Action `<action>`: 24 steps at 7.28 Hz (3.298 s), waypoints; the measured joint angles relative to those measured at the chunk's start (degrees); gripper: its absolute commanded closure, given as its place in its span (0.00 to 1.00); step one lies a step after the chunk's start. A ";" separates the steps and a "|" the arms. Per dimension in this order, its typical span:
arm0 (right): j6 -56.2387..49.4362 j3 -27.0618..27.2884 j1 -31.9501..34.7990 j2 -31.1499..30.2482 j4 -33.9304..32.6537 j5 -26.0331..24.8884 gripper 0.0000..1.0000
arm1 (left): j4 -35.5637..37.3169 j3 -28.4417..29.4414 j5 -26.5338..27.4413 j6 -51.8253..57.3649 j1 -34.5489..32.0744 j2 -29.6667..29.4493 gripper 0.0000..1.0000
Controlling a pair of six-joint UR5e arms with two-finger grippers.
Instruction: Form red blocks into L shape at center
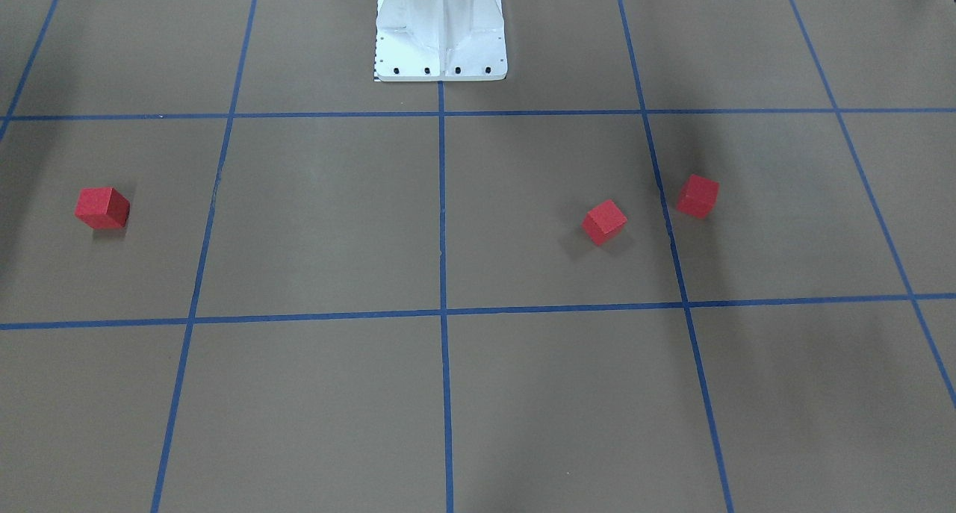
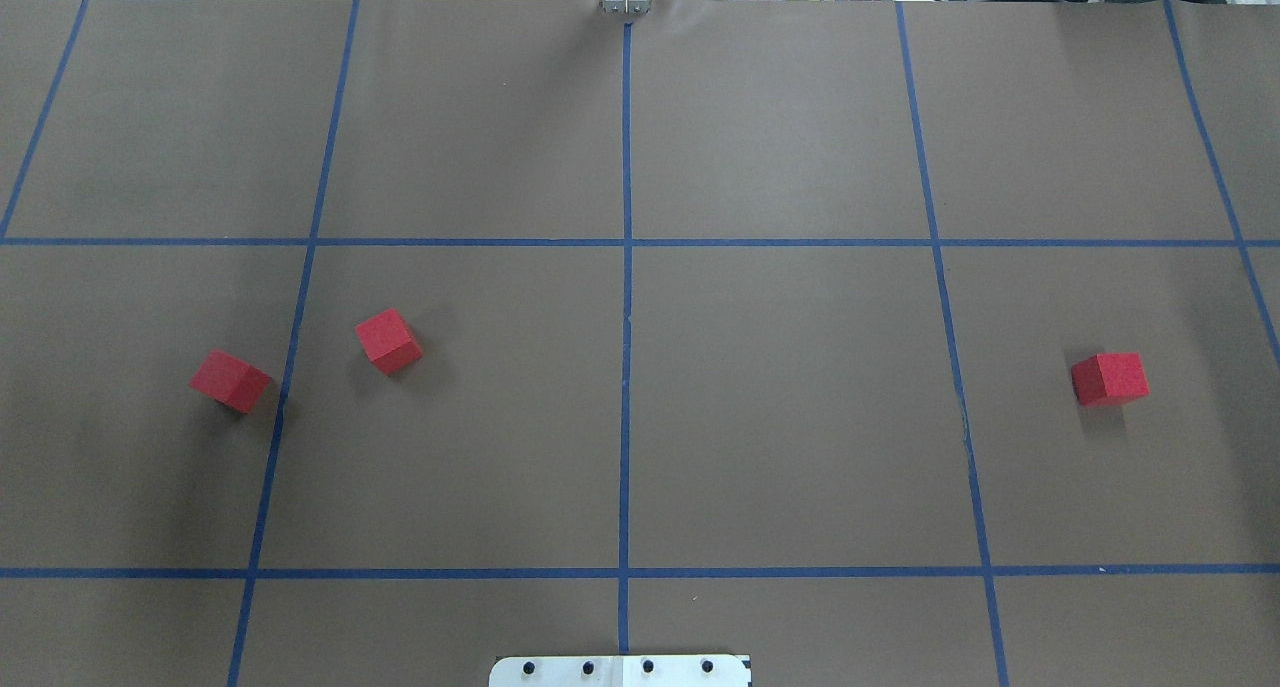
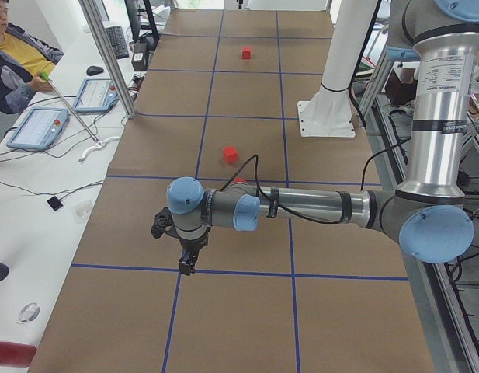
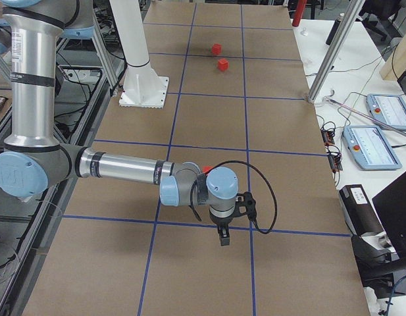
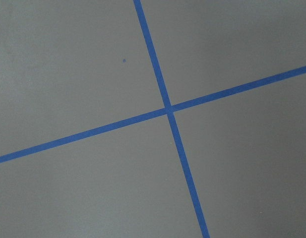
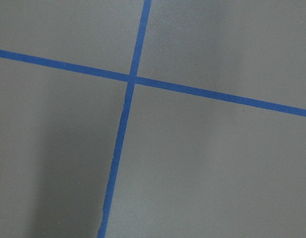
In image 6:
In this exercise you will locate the blue tape line crosswise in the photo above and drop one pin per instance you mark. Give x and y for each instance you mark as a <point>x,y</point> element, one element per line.
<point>152,83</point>

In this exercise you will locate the blue tape line lengthwise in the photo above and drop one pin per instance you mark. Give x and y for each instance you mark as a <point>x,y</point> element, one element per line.
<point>124,119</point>

